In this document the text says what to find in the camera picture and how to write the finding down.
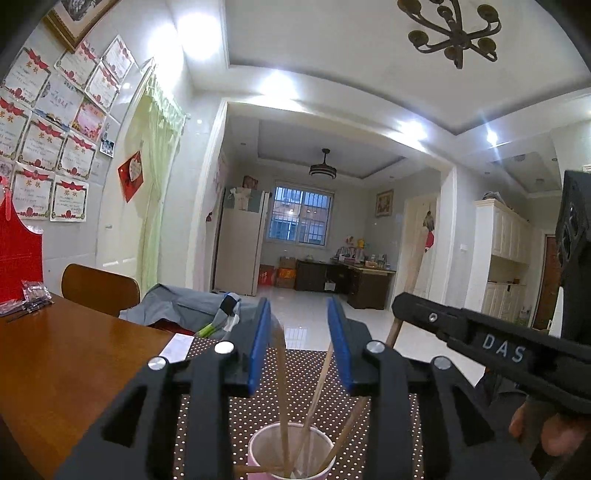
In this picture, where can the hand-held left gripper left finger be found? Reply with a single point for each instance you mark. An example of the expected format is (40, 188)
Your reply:
(261, 341)

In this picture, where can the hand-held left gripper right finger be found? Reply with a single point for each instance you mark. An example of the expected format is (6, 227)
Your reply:
(339, 341)

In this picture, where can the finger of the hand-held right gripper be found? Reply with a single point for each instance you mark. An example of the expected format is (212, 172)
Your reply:
(425, 314)

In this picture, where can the light wooden chopstick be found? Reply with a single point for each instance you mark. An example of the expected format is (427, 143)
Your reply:
(318, 392)
(258, 469)
(282, 415)
(346, 431)

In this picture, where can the pink paper cup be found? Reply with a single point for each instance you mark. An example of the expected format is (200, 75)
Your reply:
(265, 438)

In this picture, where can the person's right hand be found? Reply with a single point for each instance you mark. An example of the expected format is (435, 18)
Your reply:
(561, 438)

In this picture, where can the long wooden stick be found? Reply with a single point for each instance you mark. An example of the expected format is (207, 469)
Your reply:
(395, 330)

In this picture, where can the brown dotted table mat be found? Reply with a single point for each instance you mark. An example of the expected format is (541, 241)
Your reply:
(304, 369)

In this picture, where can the dark wooden desk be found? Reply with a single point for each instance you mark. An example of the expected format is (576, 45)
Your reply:
(364, 290)

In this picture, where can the red cardboard box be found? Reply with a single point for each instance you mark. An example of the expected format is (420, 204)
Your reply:
(268, 277)

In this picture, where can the orange cardboard box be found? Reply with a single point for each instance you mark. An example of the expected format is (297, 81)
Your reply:
(285, 278)

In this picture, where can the white door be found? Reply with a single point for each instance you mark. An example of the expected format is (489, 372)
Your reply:
(413, 244)

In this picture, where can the plain brown cardboard box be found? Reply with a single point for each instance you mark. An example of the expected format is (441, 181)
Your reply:
(288, 263)

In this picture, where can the red hanging door ornament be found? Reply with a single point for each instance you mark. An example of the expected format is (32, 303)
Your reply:
(429, 230)

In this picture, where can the white paper sheet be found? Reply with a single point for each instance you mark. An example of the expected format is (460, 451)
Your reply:
(178, 348)

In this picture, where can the grey jacket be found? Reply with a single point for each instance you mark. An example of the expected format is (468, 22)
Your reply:
(184, 304)

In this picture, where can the assorted small bottles and toys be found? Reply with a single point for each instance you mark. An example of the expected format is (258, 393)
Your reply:
(360, 254)

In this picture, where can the brown entrance door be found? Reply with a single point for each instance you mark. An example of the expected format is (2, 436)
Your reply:
(549, 277)

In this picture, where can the white refrigerator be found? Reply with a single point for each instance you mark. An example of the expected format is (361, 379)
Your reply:
(235, 249)

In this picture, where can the white tall cabinet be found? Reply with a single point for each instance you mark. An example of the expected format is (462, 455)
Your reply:
(503, 230)

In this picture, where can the small gold framed picture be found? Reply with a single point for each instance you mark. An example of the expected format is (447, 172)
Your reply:
(384, 203)

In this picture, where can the barred window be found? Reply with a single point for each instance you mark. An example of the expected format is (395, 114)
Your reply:
(300, 217)

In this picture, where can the red patterned box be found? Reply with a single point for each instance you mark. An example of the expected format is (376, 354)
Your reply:
(250, 182)

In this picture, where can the dark ceiling fan lamp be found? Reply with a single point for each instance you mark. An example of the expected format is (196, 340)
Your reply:
(323, 170)

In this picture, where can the brown wooden chair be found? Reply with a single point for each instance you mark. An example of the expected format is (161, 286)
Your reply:
(92, 290)

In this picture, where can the light green curtain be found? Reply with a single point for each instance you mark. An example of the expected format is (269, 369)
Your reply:
(157, 161)

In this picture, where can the small clear plastic packets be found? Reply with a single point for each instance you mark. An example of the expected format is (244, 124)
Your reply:
(37, 293)

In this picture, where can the small photo print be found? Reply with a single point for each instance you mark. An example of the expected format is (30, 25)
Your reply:
(107, 147)

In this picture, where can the red gift bag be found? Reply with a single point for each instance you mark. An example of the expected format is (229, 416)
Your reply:
(18, 258)

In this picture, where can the dark metal chandelier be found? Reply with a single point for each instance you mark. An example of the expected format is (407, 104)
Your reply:
(455, 32)

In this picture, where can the group of award certificates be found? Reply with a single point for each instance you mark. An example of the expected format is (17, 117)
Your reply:
(41, 138)

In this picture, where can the gold framed tree picture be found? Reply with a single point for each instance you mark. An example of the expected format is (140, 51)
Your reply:
(78, 14)

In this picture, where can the red diamond wall ornament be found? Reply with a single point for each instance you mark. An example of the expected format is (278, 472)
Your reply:
(131, 175)

